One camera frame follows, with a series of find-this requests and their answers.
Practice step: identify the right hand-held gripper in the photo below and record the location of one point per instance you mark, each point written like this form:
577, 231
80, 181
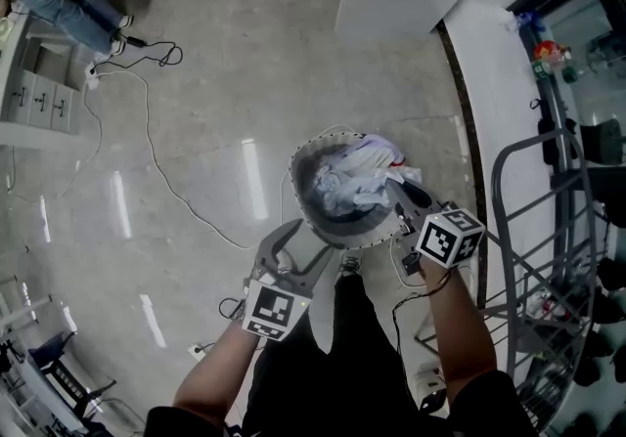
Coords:
447, 239

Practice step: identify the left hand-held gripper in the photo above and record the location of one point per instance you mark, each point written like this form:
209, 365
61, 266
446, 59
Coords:
274, 310

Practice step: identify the cream shirt with red collar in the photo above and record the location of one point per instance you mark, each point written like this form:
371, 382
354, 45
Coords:
374, 151

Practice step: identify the blue checkered clothes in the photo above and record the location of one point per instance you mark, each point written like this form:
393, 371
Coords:
337, 190

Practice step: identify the grey metal drying rack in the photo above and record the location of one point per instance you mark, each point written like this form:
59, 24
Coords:
504, 249

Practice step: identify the person's right forearm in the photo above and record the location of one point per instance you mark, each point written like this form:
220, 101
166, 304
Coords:
460, 332

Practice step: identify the person's left forearm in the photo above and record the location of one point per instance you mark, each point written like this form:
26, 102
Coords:
220, 376

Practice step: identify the person's right shoe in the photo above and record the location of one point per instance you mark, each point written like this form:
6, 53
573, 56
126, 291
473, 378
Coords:
351, 264

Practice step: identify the white woven laundry basket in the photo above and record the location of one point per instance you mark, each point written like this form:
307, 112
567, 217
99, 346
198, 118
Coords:
352, 235

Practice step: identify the person's black clothing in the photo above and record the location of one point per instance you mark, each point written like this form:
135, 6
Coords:
357, 352

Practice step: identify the white black small appliance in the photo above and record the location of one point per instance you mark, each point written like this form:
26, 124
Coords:
430, 386

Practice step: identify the clear bottle green label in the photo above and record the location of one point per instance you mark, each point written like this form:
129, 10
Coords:
545, 69

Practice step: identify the red plastic bottle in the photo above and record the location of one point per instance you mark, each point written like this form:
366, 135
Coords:
545, 51

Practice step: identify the small green jar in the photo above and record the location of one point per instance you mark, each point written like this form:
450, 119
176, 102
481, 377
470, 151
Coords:
568, 73

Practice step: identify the blue plastic bottle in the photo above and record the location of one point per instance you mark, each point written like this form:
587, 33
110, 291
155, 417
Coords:
528, 20

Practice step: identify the white power strip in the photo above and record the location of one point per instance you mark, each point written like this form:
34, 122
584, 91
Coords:
92, 77

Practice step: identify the white drawer desk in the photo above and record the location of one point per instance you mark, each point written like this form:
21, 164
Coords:
44, 102

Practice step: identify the black frame chair blue seat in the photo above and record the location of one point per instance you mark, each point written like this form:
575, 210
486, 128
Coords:
63, 376

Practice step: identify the white metal table frame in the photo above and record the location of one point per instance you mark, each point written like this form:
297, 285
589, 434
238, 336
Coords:
24, 313

